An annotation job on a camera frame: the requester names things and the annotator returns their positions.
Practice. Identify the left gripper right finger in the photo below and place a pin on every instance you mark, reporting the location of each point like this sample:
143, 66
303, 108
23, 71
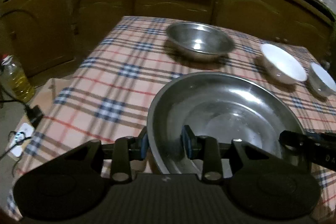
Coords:
206, 149

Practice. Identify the cooking oil bottle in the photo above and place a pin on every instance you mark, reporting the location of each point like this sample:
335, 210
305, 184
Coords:
14, 79

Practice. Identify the white power strip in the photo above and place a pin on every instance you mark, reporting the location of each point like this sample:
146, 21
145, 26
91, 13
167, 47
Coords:
19, 139

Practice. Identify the white deep bowl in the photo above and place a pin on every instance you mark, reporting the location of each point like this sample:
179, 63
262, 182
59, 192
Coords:
320, 81

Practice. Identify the plaid tablecloth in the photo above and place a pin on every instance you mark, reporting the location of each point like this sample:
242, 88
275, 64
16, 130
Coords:
110, 93

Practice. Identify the large steel basin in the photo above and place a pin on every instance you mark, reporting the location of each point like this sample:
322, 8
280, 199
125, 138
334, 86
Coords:
221, 106

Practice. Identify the white shallow bowl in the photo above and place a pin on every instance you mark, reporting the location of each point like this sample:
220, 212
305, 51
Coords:
282, 66

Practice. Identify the medium steel bowl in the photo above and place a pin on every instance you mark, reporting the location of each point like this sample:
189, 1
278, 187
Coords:
199, 42

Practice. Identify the brown wooden cabinet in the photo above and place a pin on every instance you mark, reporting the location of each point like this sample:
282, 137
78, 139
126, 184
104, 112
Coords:
50, 37

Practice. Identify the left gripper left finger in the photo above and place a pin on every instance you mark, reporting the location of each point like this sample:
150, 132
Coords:
125, 150

